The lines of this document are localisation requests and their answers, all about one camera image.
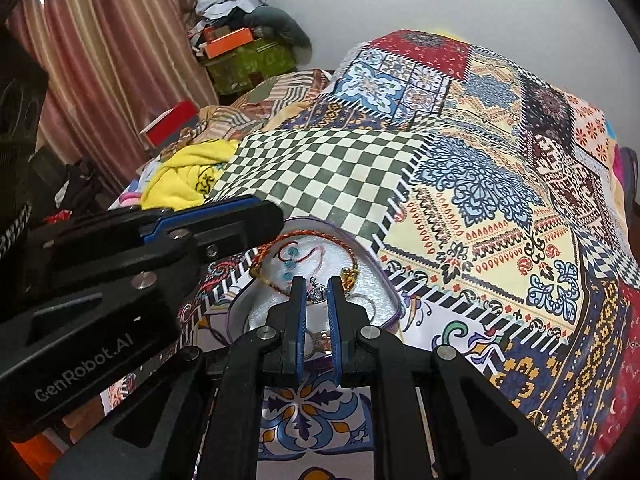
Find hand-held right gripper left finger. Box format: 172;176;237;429
47;275;308;480

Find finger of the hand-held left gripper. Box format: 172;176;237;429
127;202;285;292
27;195;266;261

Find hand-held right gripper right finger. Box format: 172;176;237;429
327;275;579;480

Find thin silver ring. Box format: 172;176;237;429
356;294;388;322

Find red braided bracelet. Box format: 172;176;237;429
249;230;360;297

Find purple heart-shaped tin box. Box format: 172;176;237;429
227;216;402;361

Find yellow cloth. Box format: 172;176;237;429
141;139;242;209

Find red box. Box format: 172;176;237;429
139;99;199;149

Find striped brown bedsheet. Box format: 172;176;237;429
192;69;332;142

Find orange box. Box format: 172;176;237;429
204;27;254;59

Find striped brown curtain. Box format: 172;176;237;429
7;0;222;201

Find dark green garment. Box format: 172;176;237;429
244;5;312;51

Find pile of white grey clothes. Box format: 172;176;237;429
189;0;273;36

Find colourful patchwork blanket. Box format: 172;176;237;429
100;29;640;480

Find dark padded object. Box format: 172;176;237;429
616;146;640;196

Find black white braided cord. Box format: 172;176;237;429
0;202;34;257

